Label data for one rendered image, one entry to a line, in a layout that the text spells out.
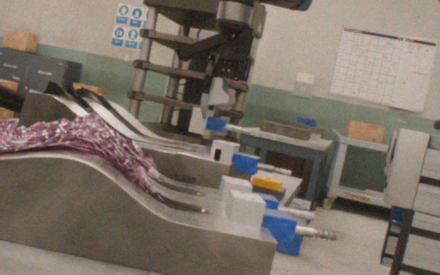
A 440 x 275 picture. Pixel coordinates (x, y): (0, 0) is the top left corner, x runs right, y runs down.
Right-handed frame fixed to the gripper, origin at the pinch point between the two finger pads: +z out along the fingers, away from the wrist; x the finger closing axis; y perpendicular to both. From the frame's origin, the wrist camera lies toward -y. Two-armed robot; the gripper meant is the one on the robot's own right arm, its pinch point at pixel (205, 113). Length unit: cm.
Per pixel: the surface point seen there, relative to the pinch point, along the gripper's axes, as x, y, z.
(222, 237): -66, 20, 10
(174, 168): -36.0, 5.5, 8.6
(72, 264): -72, 8, 15
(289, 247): 284, 12, 90
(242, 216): -59, 21, 9
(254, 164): -31.2, 17.2, 5.6
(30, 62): 570, -402, -5
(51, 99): -36.0, -17.9, 2.0
